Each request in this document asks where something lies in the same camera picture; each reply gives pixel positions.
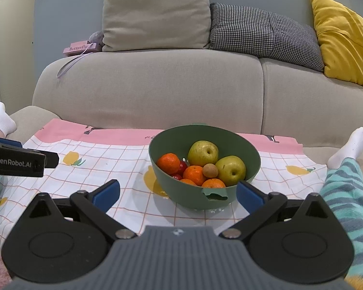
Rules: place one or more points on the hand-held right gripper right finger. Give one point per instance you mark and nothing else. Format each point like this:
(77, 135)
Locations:
(249, 195)

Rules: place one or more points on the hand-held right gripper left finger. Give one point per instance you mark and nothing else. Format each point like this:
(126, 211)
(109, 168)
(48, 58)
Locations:
(106, 194)

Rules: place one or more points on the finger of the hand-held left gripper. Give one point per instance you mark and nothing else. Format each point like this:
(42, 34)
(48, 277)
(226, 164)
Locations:
(9, 142)
(52, 160)

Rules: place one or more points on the yellow-green pear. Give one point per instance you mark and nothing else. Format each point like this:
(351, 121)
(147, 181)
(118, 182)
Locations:
(231, 169)
(202, 154)

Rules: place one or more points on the orange mandarin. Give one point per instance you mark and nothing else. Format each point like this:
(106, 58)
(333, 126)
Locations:
(194, 175)
(168, 163)
(214, 183)
(187, 182)

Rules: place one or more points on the small brown round fruit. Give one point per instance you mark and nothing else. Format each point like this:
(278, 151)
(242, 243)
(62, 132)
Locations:
(210, 170)

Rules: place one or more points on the green colander bowl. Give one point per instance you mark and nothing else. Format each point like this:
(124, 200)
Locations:
(181, 196)

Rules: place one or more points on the small red fruit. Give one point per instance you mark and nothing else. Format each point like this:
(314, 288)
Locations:
(183, 167)
(177, 177)

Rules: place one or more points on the person's left white sock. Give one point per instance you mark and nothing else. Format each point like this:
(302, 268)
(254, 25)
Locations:
(1, 119)

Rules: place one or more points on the person's white sock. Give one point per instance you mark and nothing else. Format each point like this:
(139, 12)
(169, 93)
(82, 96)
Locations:
(349, 149)
(1, 119)

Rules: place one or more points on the pink and white checked blanket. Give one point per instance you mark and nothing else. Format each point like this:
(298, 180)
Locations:
(109, 163)

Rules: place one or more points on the lilac ribbon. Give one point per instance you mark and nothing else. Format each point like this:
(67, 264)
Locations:
(67, 66)

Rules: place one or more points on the person's right leg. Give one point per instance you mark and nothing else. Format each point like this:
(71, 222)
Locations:
(351, 205)

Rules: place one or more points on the cream upholstered panel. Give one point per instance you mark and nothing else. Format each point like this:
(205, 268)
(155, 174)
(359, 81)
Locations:
(15, 36)

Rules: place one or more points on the person's right white sock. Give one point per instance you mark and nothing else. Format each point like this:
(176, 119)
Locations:
(349, 149)

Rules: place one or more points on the pink gift box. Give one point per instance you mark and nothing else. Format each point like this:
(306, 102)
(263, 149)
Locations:
(78, 49)

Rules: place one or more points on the beige sofa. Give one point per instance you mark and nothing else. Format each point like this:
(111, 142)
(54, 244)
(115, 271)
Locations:
(157, 90)

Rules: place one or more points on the grey plush toy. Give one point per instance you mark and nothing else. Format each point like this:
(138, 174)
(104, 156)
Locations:
(96, 40)

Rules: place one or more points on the yellow cloth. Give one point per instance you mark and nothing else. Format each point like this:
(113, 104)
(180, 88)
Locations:
(360, 283)

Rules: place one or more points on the houndstooth cushion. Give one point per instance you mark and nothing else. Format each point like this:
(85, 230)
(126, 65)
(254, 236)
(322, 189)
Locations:
(260, 33)

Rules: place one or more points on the yellow cushion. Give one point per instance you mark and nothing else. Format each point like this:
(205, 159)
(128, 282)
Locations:
(341, 42)

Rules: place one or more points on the beige cushion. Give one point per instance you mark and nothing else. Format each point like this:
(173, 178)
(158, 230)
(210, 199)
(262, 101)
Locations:
(157, 12)

